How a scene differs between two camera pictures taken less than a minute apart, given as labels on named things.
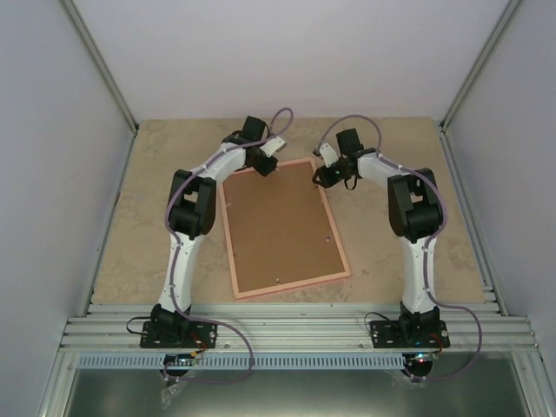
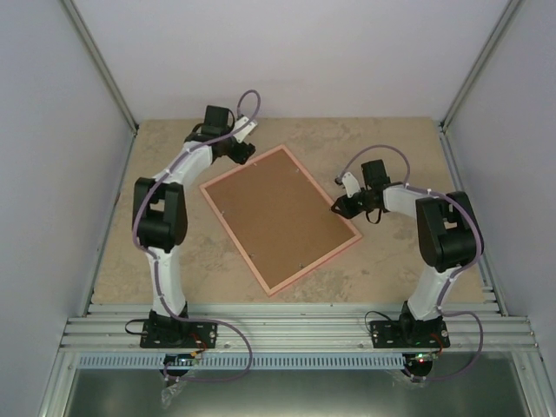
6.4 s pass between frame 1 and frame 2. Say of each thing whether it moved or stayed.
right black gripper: moved
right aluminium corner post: stayed
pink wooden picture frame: moved
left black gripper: moved
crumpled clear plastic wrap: stayed
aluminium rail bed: stayed
